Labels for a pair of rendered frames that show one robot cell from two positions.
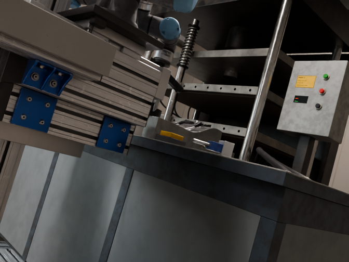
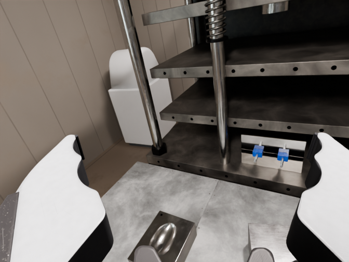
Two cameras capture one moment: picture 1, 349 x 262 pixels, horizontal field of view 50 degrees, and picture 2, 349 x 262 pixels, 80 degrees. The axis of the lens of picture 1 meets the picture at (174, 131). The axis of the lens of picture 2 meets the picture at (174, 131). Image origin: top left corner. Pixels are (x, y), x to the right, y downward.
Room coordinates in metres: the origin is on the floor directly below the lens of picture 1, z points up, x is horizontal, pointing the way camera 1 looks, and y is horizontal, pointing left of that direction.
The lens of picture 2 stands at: (1.82, 0.53, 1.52)
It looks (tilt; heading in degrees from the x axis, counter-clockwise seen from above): 29 degrees down; 345
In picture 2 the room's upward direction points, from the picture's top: 11 degrees counter-clockwise
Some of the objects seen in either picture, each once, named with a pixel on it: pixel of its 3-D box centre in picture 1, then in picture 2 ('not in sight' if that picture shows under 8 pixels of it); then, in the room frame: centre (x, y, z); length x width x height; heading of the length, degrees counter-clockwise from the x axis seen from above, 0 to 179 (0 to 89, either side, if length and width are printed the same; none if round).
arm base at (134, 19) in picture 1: (114, 10); not in sight; (0.99, 0.25, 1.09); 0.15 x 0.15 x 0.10
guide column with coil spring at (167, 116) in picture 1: (170, 107); (221, 107); (2.62, 0.07, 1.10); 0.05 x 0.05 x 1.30
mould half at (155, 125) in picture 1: (179, 134); not in sight; (1.69, -0.03, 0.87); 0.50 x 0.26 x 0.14; 132
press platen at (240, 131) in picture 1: (219, 135); (271, 94); (2.75, -0.33, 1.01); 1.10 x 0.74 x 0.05; 42
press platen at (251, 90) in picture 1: (228, 103); (273, 49); (2.75, -0.33, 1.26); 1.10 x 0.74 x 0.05; 42
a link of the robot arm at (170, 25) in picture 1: (165, 29); not in sight; (1.39, 0.14, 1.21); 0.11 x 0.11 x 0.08; 2
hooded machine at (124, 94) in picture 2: not in sight; (143, 96); (4.56, 0.15, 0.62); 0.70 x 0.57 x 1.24; 132
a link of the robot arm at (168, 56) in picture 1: (163, 56); not in sight; (1.49, 0.13, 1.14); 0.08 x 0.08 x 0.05
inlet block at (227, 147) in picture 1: (211, 145); not in sight; (1.21, -0.13, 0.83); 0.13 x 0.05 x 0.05; 104
